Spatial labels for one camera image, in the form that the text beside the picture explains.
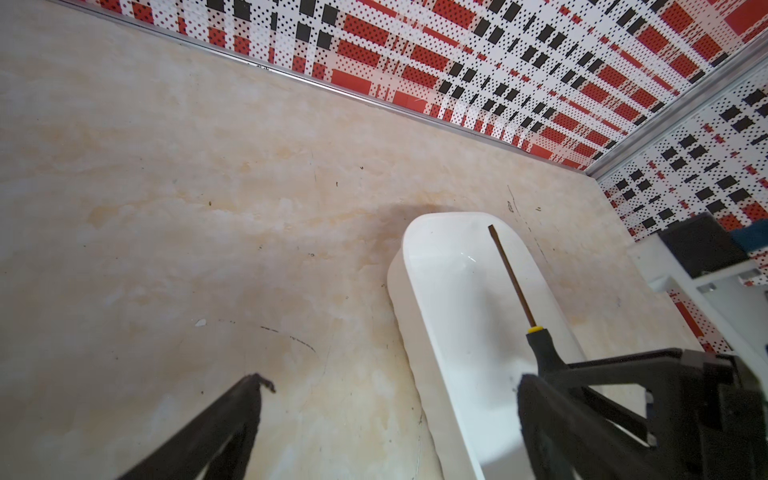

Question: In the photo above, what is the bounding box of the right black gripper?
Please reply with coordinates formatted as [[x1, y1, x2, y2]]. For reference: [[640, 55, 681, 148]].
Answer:
[[542, 347, 767, 479]]

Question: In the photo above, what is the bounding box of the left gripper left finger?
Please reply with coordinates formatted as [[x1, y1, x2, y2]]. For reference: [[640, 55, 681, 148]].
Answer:
[[121, 373, 276, 479]]

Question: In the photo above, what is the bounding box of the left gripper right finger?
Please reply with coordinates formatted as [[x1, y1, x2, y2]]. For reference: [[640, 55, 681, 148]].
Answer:
[[517, 374, 663, 479]]

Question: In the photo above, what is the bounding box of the white rectangular plastic bin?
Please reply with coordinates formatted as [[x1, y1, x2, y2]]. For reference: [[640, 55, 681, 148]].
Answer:
[[387, 212, 584, 479]]

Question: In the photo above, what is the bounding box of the black yellow screwdriver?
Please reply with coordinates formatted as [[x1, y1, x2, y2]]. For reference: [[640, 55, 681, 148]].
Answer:
[[488, 225, 568, 377]]

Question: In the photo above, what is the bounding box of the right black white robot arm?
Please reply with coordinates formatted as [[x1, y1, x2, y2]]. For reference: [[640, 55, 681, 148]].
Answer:
[[517, 214, 767, 479]]

